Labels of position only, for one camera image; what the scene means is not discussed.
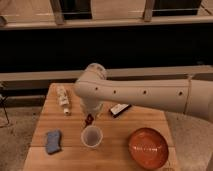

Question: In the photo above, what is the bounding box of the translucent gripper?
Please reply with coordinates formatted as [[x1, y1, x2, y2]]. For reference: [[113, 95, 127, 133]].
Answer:
[[81, 100, 103, 119]]

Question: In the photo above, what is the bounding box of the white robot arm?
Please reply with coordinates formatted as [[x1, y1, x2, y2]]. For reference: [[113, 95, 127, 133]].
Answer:
[[74, 63, 213, 123]]

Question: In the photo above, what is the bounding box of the white ceramic cup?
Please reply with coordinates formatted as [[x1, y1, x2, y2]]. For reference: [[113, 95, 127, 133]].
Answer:
[[81, 125, 103, 149]]

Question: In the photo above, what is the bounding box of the black and white box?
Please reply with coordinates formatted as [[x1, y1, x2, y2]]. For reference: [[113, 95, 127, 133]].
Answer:
[[109, 104, 131, 118]]

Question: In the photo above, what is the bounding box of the white squeeze tube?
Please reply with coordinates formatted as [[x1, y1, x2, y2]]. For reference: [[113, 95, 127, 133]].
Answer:
[[56, 86, 71, 115]]

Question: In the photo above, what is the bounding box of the blue sponge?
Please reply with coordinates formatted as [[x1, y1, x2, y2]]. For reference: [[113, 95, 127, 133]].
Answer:
[[45, 130, 61, 155]]

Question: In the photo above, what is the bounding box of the orange bowl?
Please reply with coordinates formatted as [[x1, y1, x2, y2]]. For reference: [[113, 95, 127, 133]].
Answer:
[[128, 127, 169, 170]]

